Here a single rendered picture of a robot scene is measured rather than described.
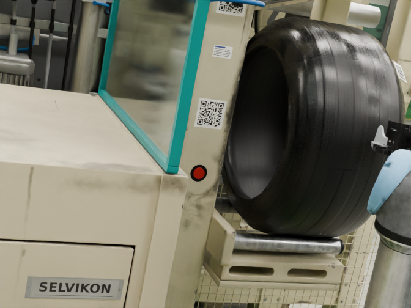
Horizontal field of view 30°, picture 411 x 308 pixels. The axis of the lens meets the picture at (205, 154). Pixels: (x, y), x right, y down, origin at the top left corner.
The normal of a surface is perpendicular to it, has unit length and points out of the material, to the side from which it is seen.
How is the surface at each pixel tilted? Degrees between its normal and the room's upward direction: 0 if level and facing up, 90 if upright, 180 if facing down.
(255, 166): 50
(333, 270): 90
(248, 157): 56
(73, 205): 90
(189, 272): 90
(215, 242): 90
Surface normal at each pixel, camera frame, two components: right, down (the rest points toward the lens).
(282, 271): 0.32, 0.30
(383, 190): -0.47, 0.13
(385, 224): -0.88, 0.04
